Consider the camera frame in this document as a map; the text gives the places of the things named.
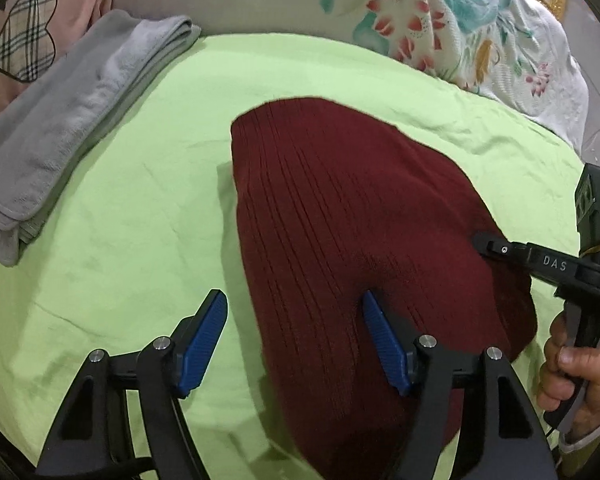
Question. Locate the white floral quilt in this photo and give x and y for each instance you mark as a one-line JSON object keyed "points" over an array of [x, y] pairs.
{"points": [[455, 25]]}

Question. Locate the grey folded towel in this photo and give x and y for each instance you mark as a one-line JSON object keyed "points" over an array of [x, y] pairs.
{"points": [[55, 135]]}

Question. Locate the pink pillow with plaid heart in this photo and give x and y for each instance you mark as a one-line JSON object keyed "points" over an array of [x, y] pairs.
{"points": [[80, 5]]}

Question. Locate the person's right hand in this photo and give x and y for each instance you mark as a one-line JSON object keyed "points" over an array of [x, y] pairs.
{"points": [[590, 380]]}

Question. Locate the light green bed sheet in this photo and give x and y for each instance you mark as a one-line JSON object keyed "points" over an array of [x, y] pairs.
{"points": [[155, 185]]}

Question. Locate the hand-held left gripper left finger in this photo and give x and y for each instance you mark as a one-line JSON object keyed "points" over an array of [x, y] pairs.
{"points": [[202, 340]]}

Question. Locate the person's right forearm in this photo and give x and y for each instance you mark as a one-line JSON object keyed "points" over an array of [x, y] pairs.
{"points": [[595, 437]]}

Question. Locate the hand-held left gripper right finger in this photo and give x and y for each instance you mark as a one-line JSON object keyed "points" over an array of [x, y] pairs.
{"points": [[385, 345]]}

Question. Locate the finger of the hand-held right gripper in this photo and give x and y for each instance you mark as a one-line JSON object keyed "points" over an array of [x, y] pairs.
{"points": [[530, 259]]}

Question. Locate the dark red knit sweater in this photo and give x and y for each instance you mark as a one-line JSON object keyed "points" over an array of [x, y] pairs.
{"points": [[330, 210]]}

